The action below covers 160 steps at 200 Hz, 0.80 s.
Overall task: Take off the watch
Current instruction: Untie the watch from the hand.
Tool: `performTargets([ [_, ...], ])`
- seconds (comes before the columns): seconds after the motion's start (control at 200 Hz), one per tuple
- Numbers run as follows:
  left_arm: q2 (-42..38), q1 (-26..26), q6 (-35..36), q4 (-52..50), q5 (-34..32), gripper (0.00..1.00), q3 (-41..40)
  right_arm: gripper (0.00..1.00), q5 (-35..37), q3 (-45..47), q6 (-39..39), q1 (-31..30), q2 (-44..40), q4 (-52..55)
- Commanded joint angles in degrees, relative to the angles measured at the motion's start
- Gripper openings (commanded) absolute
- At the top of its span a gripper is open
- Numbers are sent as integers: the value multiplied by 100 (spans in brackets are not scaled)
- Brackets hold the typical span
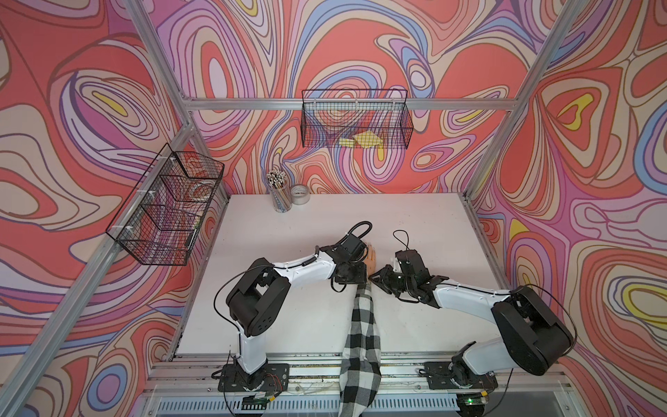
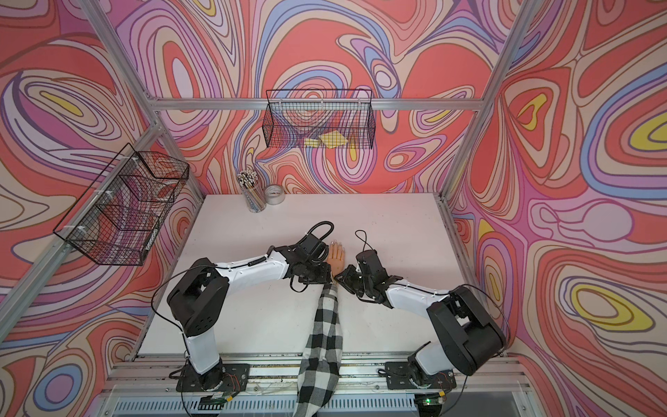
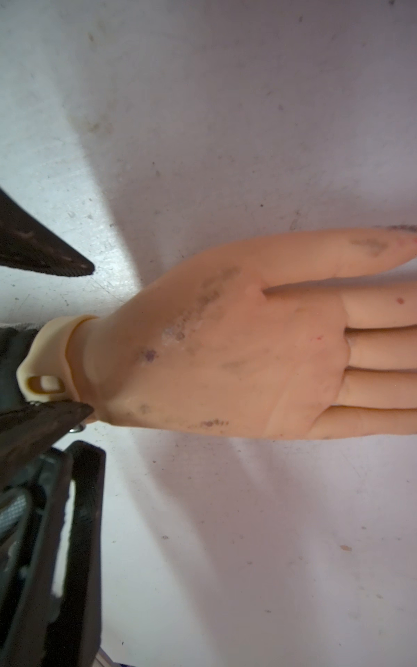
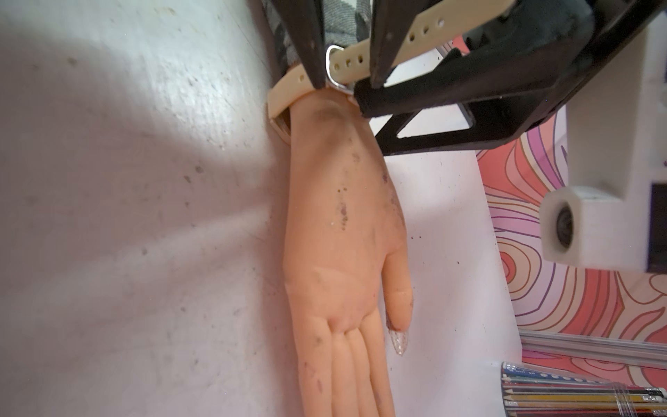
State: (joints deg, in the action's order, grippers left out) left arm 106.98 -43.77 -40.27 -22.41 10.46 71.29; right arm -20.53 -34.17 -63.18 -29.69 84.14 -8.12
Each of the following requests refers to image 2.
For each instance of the black wire basket left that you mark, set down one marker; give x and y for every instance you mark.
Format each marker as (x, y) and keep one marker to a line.
(118, 218)

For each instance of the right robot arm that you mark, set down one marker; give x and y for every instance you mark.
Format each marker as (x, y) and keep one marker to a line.
(467, 336)

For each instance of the mannequin hand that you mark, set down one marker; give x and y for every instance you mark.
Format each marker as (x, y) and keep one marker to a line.
(336, 259)

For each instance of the cup of pencils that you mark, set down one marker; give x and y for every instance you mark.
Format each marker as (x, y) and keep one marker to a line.
(251, 189)

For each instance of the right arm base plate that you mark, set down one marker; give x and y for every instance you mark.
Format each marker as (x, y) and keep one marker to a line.
(404, 375)

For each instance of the plaid sleeve mannequin forearm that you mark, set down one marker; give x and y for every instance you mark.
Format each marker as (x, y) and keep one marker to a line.
(319, 371)

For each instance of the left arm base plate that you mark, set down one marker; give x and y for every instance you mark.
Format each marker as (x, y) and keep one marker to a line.
(226, 378)

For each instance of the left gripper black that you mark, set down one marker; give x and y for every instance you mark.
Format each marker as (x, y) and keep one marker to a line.
(326, 276)

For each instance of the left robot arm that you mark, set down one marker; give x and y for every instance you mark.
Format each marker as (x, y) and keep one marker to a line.
(196, 301)

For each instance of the yellow sticky notes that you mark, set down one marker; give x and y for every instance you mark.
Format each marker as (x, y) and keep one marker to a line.
(329, 140)

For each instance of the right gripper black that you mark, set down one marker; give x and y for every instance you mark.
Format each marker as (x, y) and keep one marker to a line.
(346, 280)

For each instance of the aluminium frame rail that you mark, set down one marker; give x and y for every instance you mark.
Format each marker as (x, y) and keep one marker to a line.
(254, 104)

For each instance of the black wire basket back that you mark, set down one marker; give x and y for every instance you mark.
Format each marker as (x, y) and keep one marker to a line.
(284, 126)

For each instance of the black wire basket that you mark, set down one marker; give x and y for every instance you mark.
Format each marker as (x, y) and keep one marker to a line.
(118, 218)
(284, 126)

